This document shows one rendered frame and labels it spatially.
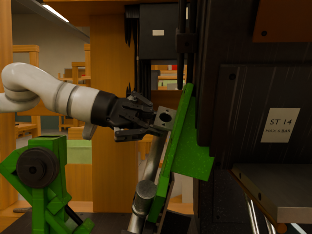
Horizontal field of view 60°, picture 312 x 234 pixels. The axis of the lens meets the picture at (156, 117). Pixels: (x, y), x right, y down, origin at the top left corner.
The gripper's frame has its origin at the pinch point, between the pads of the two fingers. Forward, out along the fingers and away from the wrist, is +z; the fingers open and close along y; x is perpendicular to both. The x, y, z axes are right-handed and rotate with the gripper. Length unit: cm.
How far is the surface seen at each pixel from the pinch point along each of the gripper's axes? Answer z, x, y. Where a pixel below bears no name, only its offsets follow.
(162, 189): 3.4, -3.1, -15.9
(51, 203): -16.2, 8.3, -19.4
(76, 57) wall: -393, 671, 755
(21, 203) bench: -40, 53, -8
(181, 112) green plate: 3.1, -11.1, -5.1
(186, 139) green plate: 5.4, -7.0, -7.5
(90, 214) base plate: -13.1, 37.5, -10.2
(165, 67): -30, 430, 545
